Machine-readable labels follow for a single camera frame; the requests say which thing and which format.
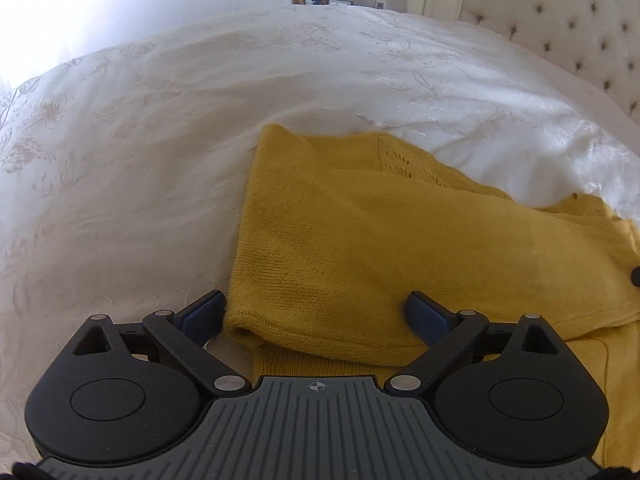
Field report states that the mustard yellow knit sweater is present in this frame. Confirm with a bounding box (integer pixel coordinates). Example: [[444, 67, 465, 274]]
[[224, 125, 639, 468]]

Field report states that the white floral bedspread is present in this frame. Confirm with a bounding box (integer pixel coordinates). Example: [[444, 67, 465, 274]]
[[1, 6, 639, 466]]

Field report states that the cream tufted headboard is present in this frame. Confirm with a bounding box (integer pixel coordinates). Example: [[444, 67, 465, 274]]
[[407, 0, 639, 120]]

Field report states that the small bedside clock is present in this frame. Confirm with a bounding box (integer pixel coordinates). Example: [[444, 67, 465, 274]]
[[328, 0, 355, 6]]

